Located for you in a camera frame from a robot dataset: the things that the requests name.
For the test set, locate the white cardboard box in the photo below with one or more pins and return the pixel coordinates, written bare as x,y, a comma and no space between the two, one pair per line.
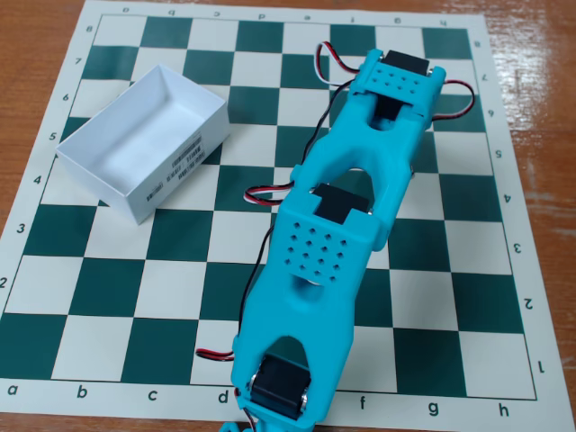
135,144

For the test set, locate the green and white chessboard mat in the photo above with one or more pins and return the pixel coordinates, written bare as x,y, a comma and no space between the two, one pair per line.
135,288

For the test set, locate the cyan robot arm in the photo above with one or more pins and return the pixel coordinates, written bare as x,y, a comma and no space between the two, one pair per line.
324,252

